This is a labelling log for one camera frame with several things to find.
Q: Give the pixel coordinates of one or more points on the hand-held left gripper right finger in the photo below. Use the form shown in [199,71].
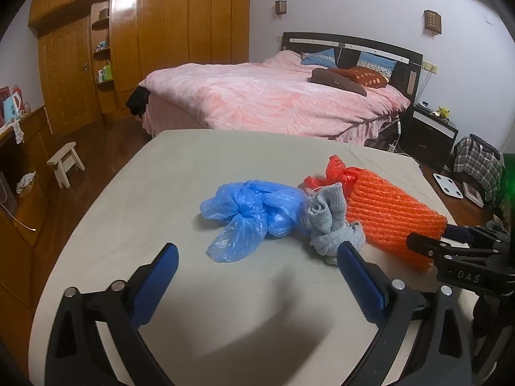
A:
[362,281]

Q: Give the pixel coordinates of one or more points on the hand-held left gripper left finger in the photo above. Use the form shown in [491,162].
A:
[155,285]

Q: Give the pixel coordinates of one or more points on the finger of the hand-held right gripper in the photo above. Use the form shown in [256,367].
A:
[422,245]
[456,234]

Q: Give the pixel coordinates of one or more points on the orange bubble wrap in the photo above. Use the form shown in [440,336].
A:
[390,217]

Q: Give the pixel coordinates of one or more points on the flat white and red board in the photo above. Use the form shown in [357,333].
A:
[472,195]

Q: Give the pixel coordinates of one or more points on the white bathroom scale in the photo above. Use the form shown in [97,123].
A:
[448,184]

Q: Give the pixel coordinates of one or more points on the plaid bag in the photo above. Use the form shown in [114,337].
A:
[478,169]

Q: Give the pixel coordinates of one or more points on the grey sock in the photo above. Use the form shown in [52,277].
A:
[326,217]

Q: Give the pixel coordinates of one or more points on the dark nightstand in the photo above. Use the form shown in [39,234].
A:
[426,140]

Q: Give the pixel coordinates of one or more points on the blue plastic bag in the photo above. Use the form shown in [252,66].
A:
[241,213]

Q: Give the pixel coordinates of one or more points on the red plastic bag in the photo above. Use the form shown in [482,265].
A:
[336,171]

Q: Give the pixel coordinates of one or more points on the yellow plush toy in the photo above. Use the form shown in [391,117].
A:
[443,113]

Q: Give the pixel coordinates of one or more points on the wooden dresser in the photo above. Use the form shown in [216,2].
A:
[20,257]

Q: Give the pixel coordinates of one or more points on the small white wooden stool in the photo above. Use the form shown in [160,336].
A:
[64,157]

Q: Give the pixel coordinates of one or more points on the crumpled white cloth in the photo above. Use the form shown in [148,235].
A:
[26,181]

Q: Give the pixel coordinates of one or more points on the bed with dark headboard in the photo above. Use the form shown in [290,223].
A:
[406,72]

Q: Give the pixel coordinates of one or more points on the orange dotted pillow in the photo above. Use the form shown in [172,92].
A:
[364,77]

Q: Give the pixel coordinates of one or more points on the black cloth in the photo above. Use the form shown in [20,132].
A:
[139,100]

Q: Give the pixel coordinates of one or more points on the brown cushion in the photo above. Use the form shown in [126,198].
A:
[336,79]

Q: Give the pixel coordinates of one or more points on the blue pillow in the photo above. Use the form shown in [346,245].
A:
[320,57]
[378,63]

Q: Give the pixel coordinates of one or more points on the hanging white cloth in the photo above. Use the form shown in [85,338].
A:
[18,132]

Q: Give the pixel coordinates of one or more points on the pink blanket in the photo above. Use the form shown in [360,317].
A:
[257,92]

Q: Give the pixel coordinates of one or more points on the green box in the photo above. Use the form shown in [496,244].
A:
[105,72]

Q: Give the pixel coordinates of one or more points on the wooden wardrobe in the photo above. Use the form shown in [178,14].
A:
[169,28]

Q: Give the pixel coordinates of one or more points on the wall outlet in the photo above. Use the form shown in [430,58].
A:
[430,67]

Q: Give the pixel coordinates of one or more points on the wooden wall lamp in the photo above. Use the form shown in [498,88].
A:
[281,7]
[432,21]

